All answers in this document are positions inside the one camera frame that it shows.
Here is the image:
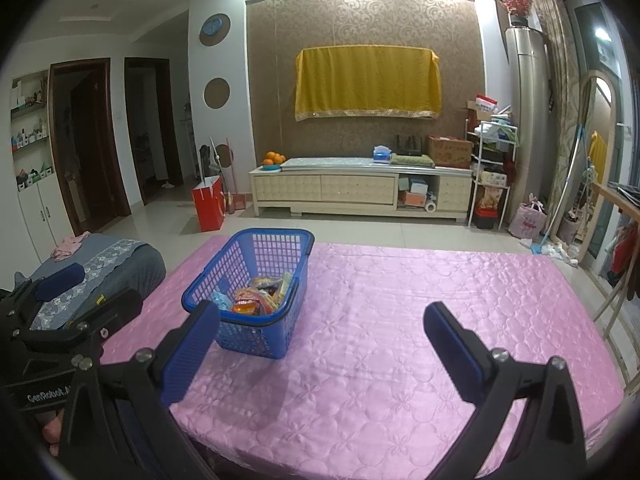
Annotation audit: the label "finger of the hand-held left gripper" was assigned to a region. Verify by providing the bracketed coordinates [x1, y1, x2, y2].
[20, 287, 144, 358]
[0, 263, 87, 333]

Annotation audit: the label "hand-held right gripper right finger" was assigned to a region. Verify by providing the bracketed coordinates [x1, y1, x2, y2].
[423, 301, 587, 480]

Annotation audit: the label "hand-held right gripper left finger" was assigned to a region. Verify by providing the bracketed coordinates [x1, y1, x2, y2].
[59, 300, 222, 480]

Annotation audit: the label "blue plastic basket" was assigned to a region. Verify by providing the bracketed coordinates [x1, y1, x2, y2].
[181, 228, 316, 361]

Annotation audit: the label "red snack packet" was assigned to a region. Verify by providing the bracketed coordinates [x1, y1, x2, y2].
[231, 287, 268, 317]

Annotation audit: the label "green label cracker packet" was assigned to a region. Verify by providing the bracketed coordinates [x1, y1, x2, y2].
[275, 271, 296, 311]

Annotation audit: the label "person's left hand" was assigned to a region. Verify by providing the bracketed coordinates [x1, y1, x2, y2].
[42, 410, 63, 456]

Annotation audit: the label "pink cloth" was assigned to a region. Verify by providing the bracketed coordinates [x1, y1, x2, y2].
[51, 231, 93, 262]

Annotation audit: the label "grey floral lace cover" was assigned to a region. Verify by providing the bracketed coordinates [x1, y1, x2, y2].
[30, 237, 151, 331]

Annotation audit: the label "grey sofa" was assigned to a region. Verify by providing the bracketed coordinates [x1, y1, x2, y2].
[15, 232, 167, 331]

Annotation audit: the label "red paper bag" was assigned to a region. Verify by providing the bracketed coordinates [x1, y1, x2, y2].
[191, 175, 227, 233]

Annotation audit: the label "white rags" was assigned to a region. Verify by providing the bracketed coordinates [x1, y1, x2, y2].
[542, 241, 581, 266]

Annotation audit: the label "pink shopping bag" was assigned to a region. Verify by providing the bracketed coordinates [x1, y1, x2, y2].
[509, 194, 548, 241]

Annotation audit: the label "red broom and dustpan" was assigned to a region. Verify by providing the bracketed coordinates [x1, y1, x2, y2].
[222, 137, 247, 215]

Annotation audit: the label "colourful printed box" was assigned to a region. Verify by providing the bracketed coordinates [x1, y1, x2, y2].
[475, 185, 501, 210]

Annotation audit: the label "white metal shelf rack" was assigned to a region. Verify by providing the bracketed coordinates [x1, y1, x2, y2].
[464, 106, 521, 231]

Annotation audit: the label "green folded cloth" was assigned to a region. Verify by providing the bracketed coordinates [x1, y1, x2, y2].
[390, 153, 436, 168]

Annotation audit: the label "red hanging clothes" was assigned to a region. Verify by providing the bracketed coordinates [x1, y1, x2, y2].
[607, 222, 640, 301]

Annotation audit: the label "beige media cabinet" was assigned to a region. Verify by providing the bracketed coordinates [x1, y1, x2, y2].
[249, 156, 475, 225]

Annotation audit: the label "brown cardboard box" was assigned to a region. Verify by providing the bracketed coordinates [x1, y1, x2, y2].
[426, 135, 474, 170]

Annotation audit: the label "black router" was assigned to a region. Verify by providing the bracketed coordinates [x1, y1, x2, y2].
[394, 132, 422, 157]

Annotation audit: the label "yellow hanging towel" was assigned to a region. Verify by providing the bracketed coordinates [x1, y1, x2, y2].
[588, 130, 609, 181]

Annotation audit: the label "silver standing air conditioner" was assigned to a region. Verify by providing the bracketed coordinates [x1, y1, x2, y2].
[504, 27, 551, 211]

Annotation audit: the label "arched wooden mirror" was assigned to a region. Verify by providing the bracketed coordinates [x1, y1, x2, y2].
[575, 71, 618, 266]

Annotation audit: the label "yellow cloth cover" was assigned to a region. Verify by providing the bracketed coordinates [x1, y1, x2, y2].
[294, 46, 442, 122]

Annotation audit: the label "brown patterned curtain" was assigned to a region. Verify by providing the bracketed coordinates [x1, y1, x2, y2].
[526, 0, 581, 231]

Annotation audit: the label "vase with red flowers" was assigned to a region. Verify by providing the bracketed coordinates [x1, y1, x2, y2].
[497, 0, 536, 28]

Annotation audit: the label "white wall cabinet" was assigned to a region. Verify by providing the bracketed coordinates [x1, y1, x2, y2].
[10, 67, 68, 263]

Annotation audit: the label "blue handled mop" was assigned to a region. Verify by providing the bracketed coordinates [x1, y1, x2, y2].
[530, 125, 586, 256]

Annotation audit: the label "dark wooden door frame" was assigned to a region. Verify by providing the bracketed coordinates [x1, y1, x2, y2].
[123, 56, 185, 206]
[48, 57, 132, 236]

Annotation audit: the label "white long-handled tool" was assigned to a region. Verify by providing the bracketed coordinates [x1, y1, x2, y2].
[200, 136, 226, 181]

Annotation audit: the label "plain round wall disc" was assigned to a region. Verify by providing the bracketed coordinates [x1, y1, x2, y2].
[202, 77, 231, 110]

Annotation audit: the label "round wall disc blue plate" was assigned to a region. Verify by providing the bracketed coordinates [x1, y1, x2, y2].
[199, 12, 232, 48]

